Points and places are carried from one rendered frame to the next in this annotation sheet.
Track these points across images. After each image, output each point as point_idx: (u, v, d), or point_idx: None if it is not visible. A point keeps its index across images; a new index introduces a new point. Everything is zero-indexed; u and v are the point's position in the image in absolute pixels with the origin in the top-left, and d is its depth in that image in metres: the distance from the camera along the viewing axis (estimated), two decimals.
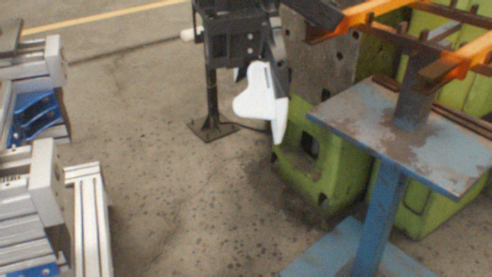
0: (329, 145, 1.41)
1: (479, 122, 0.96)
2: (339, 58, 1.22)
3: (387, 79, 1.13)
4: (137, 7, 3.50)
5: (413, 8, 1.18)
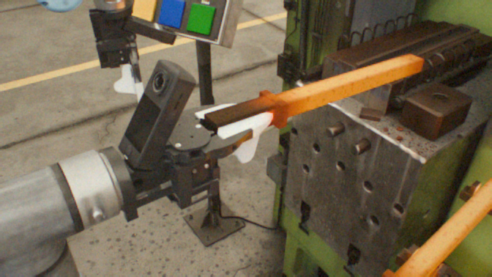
0: None
1: None
2: (373, 222, 0.97)
3: (439, 265, 0.87)
4: None
5: (469, 165, 0.92)
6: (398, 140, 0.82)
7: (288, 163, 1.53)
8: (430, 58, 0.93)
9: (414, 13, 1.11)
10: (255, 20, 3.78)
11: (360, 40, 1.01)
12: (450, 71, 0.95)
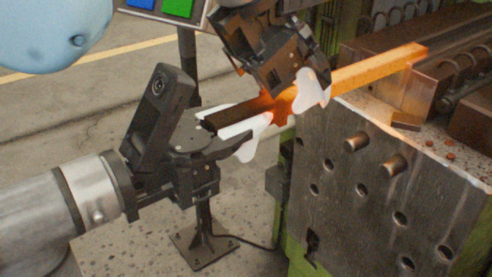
0: None
1: None
2: (405, 265, 0.72)
3: None
4: (120, 48, 3.01)
5: None
6: (449, 159, 0.58)
7: (290, 176, 1.29)
8: None
9: None
10: None
11: (387, 23, 0.76)
12: None
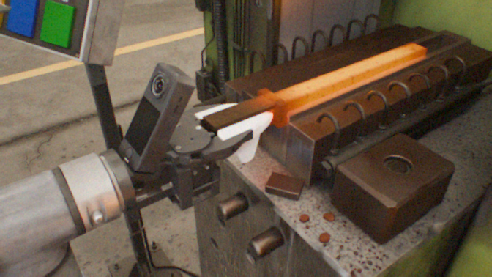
0: None
1: None
2: None
3: None
4: None
5: (452, 264, 0.56)
6: (321, 242, 0.46)
7: None
8: (388, 90, 0.57)
9: (375, 15, 0.75)
10: None
11: (285, 57, 0.65)
12: (422, 109, 0.59)
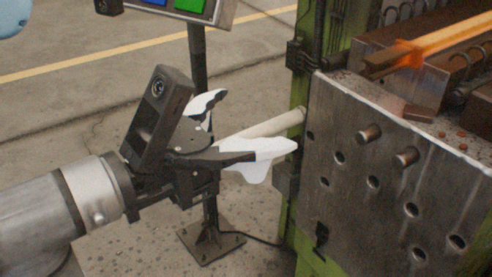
0: None
1: None
2: (416, 256, 0.73)
3: None
4: (124, 47, 3.02)
5: None
6: (462, 149, 0.59)
7: (297, 172, 1.30)
8: None
9: None
10: (256, 15, 3.55)
11: (398, 17, 0.78)
12: None
